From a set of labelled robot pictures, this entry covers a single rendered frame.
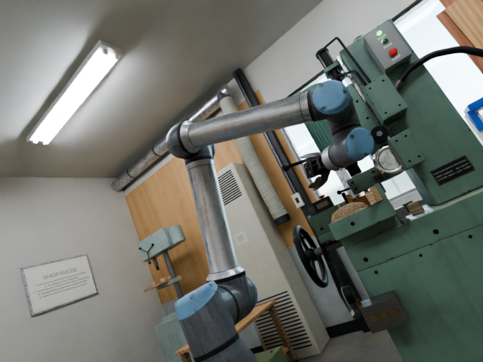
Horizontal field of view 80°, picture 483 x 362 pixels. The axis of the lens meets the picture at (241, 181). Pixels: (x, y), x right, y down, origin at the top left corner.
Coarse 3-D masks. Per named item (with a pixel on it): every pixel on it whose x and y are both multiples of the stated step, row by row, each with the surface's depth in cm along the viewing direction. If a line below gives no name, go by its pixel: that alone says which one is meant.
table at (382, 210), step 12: (384, 204) 94; (348, 216) 98; (360, 216) 96; (372, 216) 95; (384, 216) 93; (336, 228) 99; (348, 228) 98; (360, 228) 96; (324, 240) 121; (336, 240) 99
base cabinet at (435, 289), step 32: (416, 256) 95; (448, 256) 92; (480, 256) 88; (384, 288) 98; (416, 288) 95; (448, 288) 91; (480, 288) 88; (416, 320) 94; (448, 320) 90; (480, 320) 87; (416, 352) 93; (448, 352) 90; (480, 352) 87
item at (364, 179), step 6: (372, 168) 119; (360, 174) 121; (366, 174) 120; (378, 174) 118; (348, 180) 123; (354, 180) 122; (360, 180) 121; (366, 180) 120; (372, 180) 119; (384, 180) 118; (354, 186) 122; (360, 186) 121; (366, 186) 120; (372, 186) 120; (354, 192) 122; (360, 192) 126
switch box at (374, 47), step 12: (384, 24) 109; (372, 36) 110; (396, 36) 107; (372, 48) 110; (396, 48) 107; (408, 48) 105; (384, 60) 108; (396, 60) 106; (408, 60) 109; (384, 72) 111
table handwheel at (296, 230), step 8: (296, 232) 126; (304, 232) 138; (296, 240) 122; (312, 240) 142; (296, 248) 120; (304, 248) 130; (312, 248) 130; (328, 248) 126; (336, 248) 125; (304, 256) 118; (312, 256) 127; (320, 256) 140; (304, 264) 117; (312, 264) 126; (320, 264) 138; (312, 272) 117; (320, 280) 119
